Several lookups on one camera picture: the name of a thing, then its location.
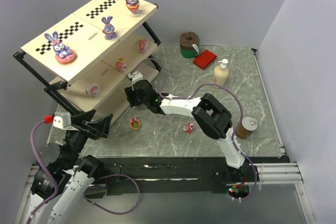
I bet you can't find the pink white small toy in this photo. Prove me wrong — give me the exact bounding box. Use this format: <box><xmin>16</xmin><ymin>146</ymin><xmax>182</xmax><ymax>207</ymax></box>
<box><xmin>86</xmin><ymin>83</ymin><xmax>100</xmax><ymax>97</ymax></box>

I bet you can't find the pink roll cake toy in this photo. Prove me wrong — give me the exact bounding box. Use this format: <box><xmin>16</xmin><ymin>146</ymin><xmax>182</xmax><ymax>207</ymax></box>
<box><xmin>115</xmin><ymin>58</ymin><xmax>127</xmax><ymax>72</ymax></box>

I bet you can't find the pink piglet toy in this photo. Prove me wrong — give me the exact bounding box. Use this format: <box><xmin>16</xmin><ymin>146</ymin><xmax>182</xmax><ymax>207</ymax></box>
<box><xmin>138</xmin><ymin>39</ymin><xmax>149</xmax><ymax>54</ymax></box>

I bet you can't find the red white fish toy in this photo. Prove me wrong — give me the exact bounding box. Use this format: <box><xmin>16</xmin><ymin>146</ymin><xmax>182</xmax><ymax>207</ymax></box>
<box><xmin>183</xmin><ymin>122</ymin><xmax>194</xmax><ymax>134</ymax></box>

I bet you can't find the purple sitting bunny toy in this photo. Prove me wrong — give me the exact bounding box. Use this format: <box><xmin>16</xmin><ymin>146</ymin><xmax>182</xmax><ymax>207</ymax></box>
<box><xmin>101</xmin><ymin>16</ymin><xmax>117</xmax><ymax>40</ymax></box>

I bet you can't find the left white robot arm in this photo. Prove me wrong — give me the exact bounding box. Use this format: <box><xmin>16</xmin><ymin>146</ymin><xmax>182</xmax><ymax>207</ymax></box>
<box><xmin>25</xmin><ymin>110</ymin><xmax>113</xmax><ymax>223</ymax></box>

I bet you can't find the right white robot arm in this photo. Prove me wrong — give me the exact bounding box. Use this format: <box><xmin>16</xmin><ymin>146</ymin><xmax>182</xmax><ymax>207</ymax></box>
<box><xmin>124</xmin><ymin>80</ymin><xmax>249</xmax><ymax>177</ymax></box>

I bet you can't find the beige three-tier shelf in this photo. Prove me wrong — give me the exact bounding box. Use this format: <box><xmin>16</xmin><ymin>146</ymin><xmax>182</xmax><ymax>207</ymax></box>
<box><xmin>14</xmin><ymin>0</ymin><xmax>160</xmax><ymax>121</ymax></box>

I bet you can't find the pink clover donut toy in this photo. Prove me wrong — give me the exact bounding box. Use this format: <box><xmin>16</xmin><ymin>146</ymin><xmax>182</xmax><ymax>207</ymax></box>
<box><xmin>129</xmin><ymin>116</ymin><xmax>141</xmax><ymax>130</ymax></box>

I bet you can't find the brown green plush toy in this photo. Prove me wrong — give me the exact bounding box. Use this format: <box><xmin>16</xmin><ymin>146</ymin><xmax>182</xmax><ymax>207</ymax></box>
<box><xmin>180</xmin><ymin>31</ymin><xmax>200</xmax><ymax>59</ymax></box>

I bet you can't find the red box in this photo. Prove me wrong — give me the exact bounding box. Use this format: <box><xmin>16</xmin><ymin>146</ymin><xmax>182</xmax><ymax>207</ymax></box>
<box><xmin>193</xmin><ymin>49</ymin><xmax>217</xmax><ymax>70</ymax></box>

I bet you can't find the beige soap pump bottle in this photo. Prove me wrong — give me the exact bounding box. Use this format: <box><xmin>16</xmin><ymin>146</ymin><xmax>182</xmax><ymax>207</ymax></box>
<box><xmin>212</xmin><ymin>59</ymin><xmax>229</xmax><ymax>86</ymax></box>

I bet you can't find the tin can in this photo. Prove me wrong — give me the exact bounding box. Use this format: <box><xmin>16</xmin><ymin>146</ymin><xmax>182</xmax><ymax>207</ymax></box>
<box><xmin>236</xmin><ymin>116</ymin><xmax>258</xmax><ymax>139</ymax></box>

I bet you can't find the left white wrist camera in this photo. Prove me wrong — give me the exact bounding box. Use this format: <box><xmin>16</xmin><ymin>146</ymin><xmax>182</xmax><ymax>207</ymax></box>
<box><xmin>52</xmin><ymin>111</ymin><xmax>71</xmax><ymax>130</ymax></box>

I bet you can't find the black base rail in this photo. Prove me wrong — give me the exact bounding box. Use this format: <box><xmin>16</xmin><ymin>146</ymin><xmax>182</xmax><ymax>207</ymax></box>
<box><xmin>72</xmin><ymin>155</ymin><xmax>266</xmax><ymax>196</ymax></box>

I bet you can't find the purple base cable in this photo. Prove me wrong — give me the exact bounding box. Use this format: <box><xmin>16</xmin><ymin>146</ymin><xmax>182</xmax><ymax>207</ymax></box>
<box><xmin>83</xmin><ymin>174</ymin><xmax>141</xmax><ymax>215</ymax></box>

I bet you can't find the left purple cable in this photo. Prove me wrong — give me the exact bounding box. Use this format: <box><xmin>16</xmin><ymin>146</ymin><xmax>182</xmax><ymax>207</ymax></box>
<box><xmin>25</xmin><ymin>119</ymin><xmax>60</xmax><ymax>222</ymax></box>

